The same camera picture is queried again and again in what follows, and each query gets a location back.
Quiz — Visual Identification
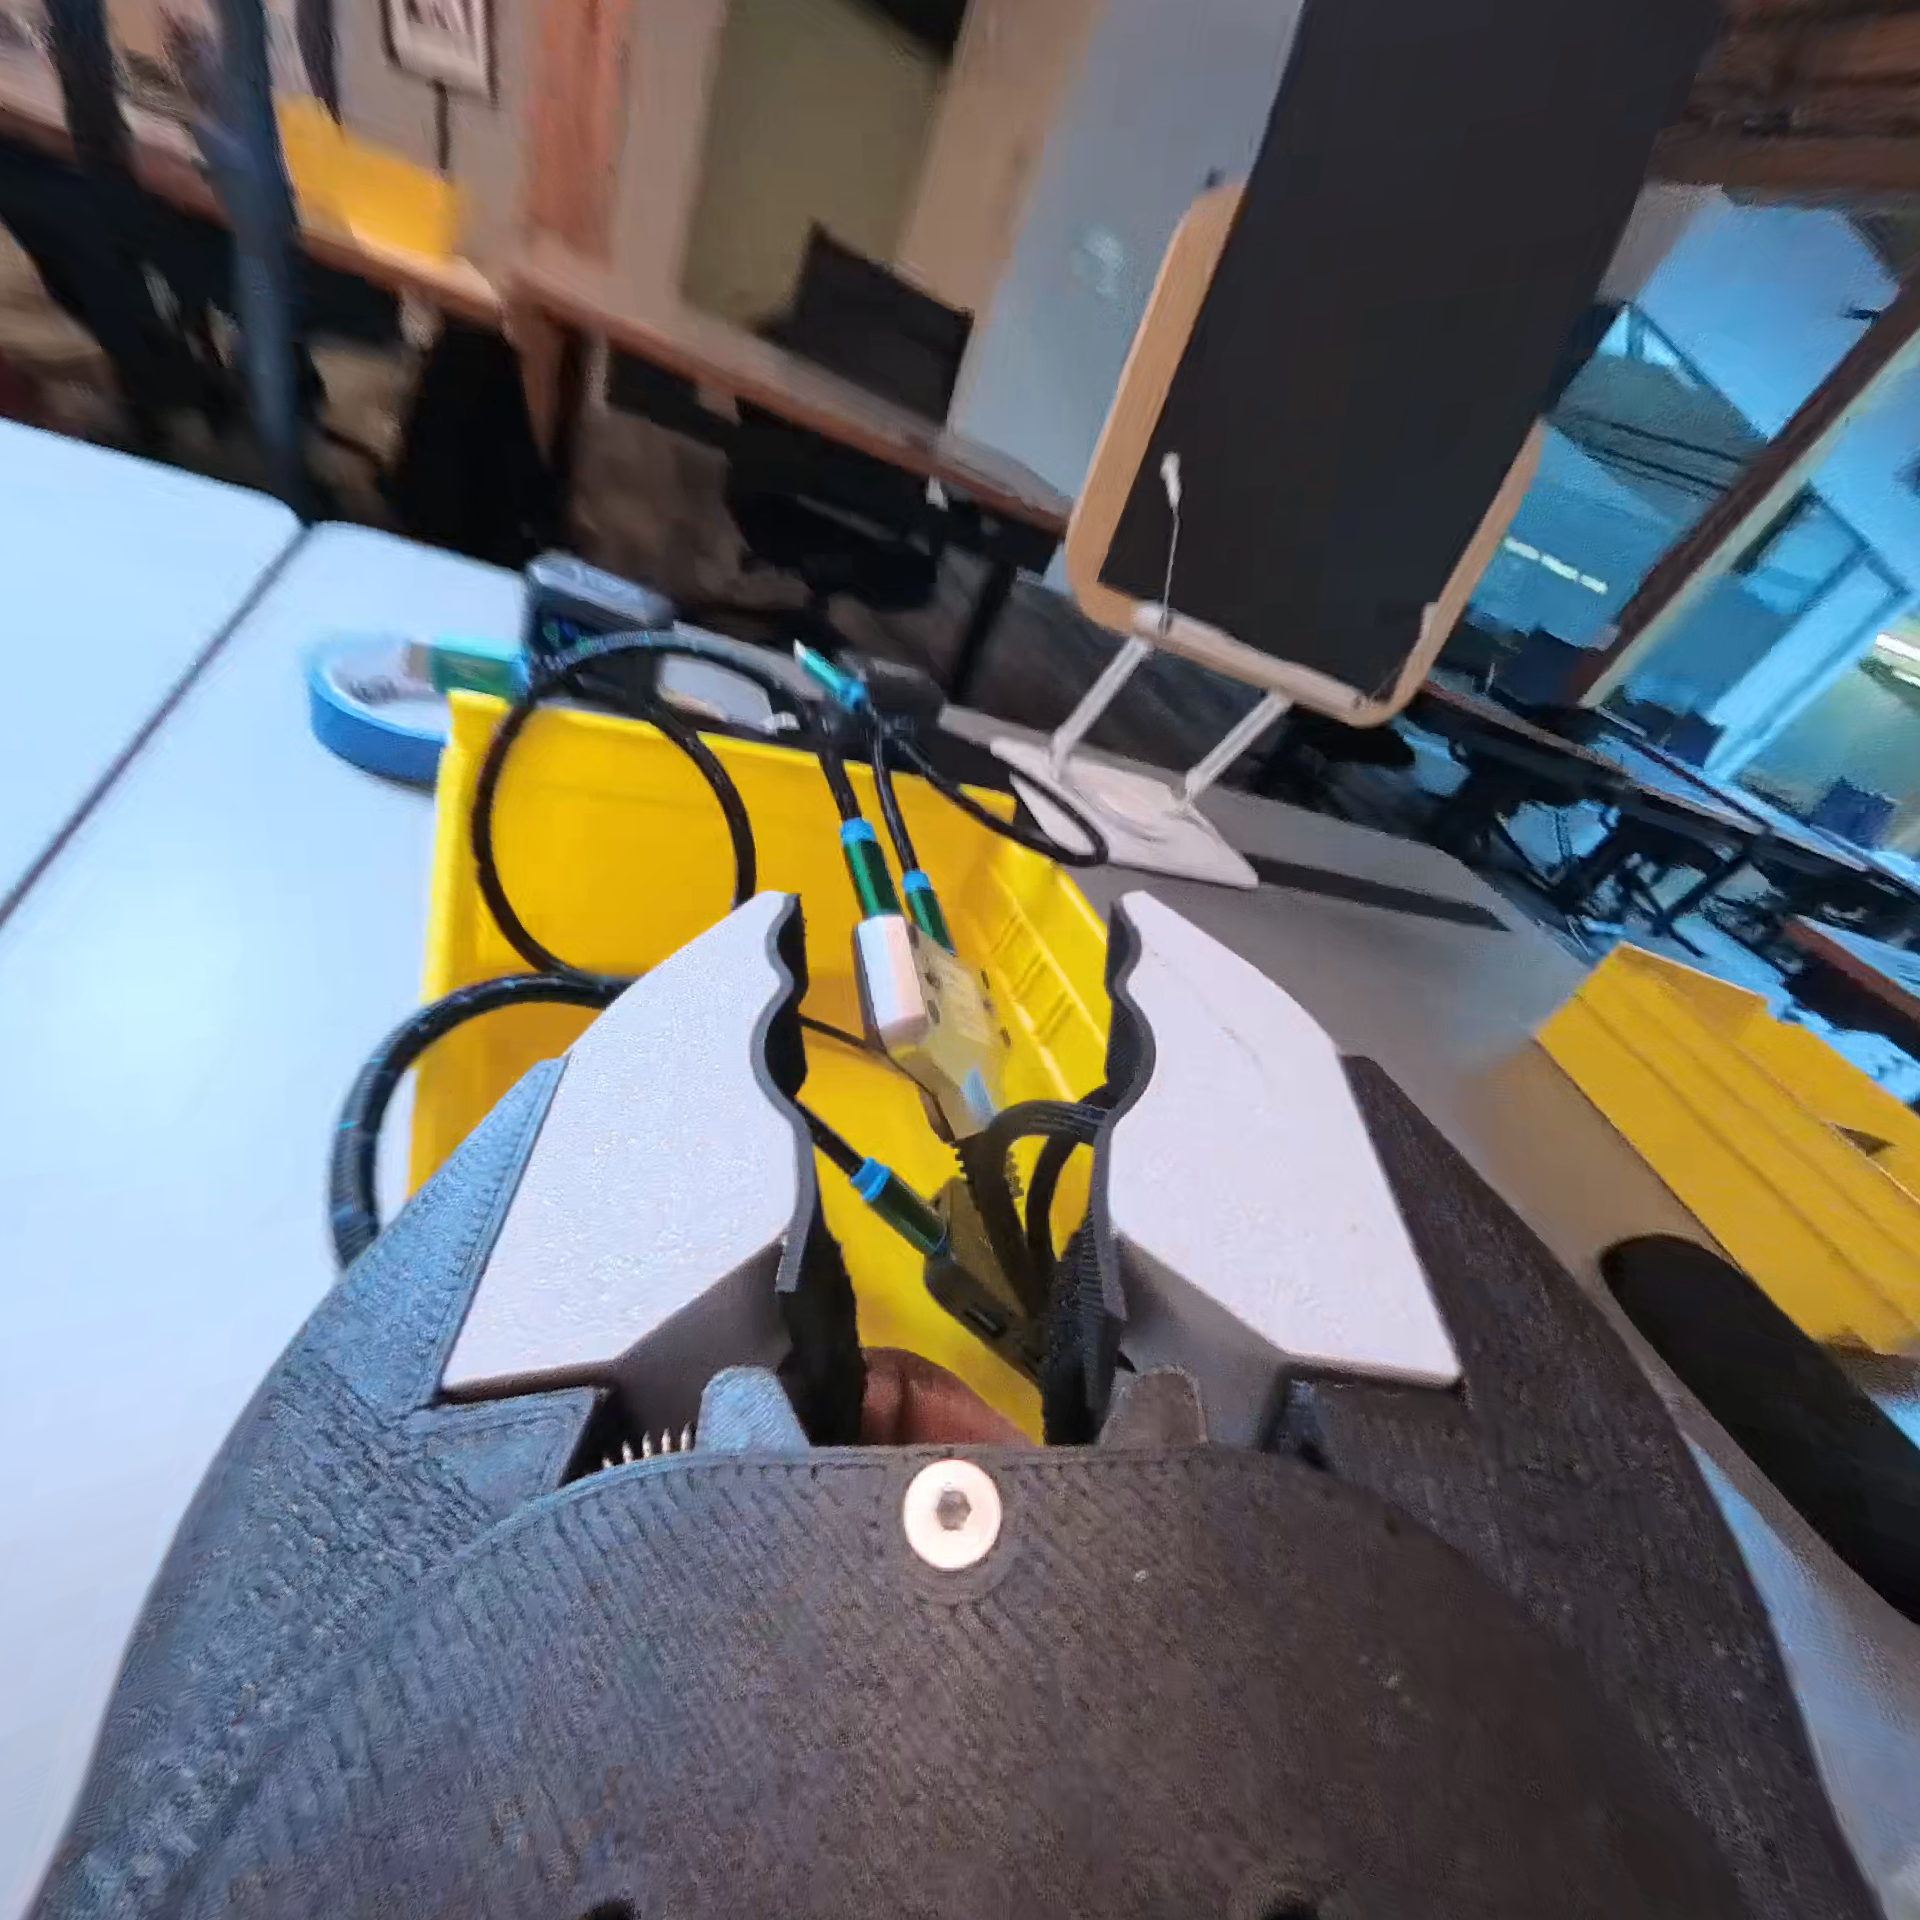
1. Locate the black HDMI switch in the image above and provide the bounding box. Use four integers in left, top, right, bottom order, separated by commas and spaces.
852, 914, 1029, 1149

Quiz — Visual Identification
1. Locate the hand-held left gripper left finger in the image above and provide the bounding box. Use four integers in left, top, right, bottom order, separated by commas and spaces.
438, 892, 870, 1445

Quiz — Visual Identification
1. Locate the black quilted mat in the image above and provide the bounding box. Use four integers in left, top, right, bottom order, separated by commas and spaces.
1597, 1233, 1920, 1624

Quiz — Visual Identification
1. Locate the black HDMI cable green plug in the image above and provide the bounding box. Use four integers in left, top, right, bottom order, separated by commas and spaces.
331, 968, 956, 1269

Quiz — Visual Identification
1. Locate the wooden office desk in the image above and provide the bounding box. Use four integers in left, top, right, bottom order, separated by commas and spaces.
1418, 681, 1920, 1036

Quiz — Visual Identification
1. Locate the blue metal pole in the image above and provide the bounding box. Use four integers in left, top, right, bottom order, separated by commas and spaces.
193, 0, 315, 517

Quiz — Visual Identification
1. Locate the black computer monitor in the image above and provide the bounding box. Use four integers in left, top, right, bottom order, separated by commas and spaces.
758, 221, 977, 427

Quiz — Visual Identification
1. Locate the blue tape roll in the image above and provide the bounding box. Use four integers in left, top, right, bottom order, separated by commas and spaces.
307, 632, 451, 791

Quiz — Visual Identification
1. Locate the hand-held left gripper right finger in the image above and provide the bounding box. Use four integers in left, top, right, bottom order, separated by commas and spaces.
1042, 892, 1469, 1450

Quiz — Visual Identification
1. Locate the long wooden desk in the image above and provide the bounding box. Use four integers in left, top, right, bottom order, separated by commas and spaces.
0, 88, 1068, 540

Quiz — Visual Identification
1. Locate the small black white marker sign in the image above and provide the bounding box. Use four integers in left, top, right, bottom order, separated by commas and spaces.
379, 0, 499, 103

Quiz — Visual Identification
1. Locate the thin brown rod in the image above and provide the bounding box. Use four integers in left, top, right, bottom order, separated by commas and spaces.
0, 525, 309, 919

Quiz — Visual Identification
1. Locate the yellow plastic bin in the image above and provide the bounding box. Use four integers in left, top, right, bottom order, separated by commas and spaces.
1537, 943, 1920, 1356
408, 686, 1123, 1445

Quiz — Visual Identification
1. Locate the black panel wooden edge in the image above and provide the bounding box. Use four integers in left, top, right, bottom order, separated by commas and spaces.
1065, 0, 1728, 732

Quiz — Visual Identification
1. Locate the small yellow box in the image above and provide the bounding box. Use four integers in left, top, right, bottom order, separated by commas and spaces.
274, 95, 463, 268

